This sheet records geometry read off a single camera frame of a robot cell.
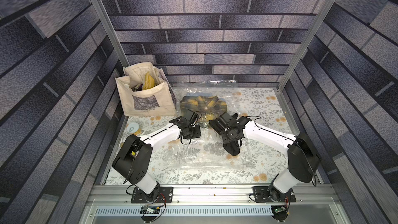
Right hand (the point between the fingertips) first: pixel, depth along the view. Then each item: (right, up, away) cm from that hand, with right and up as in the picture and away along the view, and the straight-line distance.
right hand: (226, 136), depth 88 cm
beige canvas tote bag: (-46, +26, -6) cm, 53 cm away
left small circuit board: (-39, -30, -17) cm, 52 cm away
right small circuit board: (+23, -34, -15) cm, 43 cm away
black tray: (+2, -5, -6) cm, 8 cm away
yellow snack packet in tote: (-47, +32, +5) cm, 57 cm away
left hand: (-15, +2, +1) cm, 16 cm away
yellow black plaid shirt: (-10, +16, +14) cm, 23 cm away
